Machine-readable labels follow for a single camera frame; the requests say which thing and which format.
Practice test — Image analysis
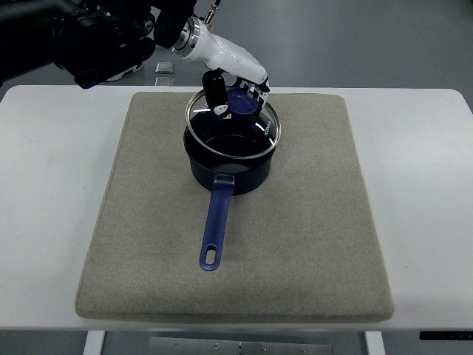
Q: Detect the white table leg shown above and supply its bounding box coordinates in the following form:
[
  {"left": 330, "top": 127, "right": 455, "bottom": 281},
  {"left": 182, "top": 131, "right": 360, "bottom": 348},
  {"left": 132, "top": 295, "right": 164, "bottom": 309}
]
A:
[
  {"left": 83, "top": 331, "right": 106, "bottom": 355},
  {"left": 364, "top": 331, "right": 386, "bottom": 355}
]

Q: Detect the black table control panel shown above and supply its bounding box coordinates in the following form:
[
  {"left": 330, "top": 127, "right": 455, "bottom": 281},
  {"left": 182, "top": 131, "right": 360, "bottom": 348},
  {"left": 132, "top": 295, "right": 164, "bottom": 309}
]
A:
[{"left": 419, "top": 331, "right": 473, "bottom": 341}]

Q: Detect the dark blue saucepan blue handle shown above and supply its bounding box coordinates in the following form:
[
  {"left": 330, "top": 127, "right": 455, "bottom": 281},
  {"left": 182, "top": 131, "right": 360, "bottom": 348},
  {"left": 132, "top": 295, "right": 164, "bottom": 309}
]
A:
[{"left": 183, "top": 129, "right": 273, "bottom": 271}]

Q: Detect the glass pot lid blue knob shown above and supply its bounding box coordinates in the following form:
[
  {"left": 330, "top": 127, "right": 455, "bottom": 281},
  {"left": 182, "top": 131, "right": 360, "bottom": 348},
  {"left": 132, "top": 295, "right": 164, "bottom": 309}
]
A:
[{"left": 186, "top": 87, "right": 281, "bottom": 160}]

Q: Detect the white table leg right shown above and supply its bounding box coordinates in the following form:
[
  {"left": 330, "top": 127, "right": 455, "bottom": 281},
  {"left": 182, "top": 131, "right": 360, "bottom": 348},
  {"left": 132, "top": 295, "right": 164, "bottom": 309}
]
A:
[{"left": 364, "top": 331, "right": 386, "bottom": 355}]

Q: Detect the white sneaker on floor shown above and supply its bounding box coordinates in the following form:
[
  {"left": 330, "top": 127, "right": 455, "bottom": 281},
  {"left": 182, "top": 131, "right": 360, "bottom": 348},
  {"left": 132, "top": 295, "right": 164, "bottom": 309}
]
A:
[{"left": 106, "top": 63, "right": 143, "bottom": 82}]

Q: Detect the upper metal floor plate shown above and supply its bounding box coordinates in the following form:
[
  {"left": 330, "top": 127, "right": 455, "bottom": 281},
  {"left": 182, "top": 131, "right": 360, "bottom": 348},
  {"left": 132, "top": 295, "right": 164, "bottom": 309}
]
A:
[{"left": 155, "top": 62, "right": 175, "bottom": 74}]

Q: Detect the white table leg left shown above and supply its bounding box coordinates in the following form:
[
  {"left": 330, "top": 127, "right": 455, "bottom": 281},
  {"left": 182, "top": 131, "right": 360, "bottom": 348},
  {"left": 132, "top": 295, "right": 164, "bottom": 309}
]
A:
[{"left": 83, "top": 331, "right": 106, "bottom": 355}]

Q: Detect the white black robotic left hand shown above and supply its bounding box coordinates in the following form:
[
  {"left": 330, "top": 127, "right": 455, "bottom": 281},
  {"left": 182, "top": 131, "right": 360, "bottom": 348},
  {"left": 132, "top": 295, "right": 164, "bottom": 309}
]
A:
[{"left": 172, "top": 16, "right": 270, "bottom": 119}]

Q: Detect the lower metal floor plate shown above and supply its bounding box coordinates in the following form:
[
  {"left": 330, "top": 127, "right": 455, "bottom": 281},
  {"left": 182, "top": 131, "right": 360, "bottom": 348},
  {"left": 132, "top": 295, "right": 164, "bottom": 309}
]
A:
[{"left": 154, "top": 76, "right": 174, "bottom": 87}]

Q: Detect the beige fabric mat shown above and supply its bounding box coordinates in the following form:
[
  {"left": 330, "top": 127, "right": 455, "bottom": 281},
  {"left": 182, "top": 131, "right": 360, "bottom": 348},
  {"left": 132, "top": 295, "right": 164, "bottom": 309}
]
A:
[{"left": 75, "top": 92, "right": 394, "bottom": 323}]

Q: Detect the metal floor plate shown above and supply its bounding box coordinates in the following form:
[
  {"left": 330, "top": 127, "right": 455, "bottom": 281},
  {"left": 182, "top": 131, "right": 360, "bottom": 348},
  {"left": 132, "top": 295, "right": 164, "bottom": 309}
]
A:
[
  {"left": 154, "top": 76, "right": 174, "bottom": 87},
  {"left": 155, "top": 62, "right": 175, "bottom": 74}
]

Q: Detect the metal table base plate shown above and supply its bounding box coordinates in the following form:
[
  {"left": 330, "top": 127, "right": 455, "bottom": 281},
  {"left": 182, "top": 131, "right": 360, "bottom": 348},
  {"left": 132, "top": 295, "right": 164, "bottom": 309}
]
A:
[{"left": 148, "top": 337, "right": 333, "bottom": 355}]

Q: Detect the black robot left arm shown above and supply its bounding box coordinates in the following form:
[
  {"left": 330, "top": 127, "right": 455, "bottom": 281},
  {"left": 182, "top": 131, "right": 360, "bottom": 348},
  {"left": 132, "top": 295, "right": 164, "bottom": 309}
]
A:
[{"left": 1, "top": 1, "right": 196, "bottom": 89}]

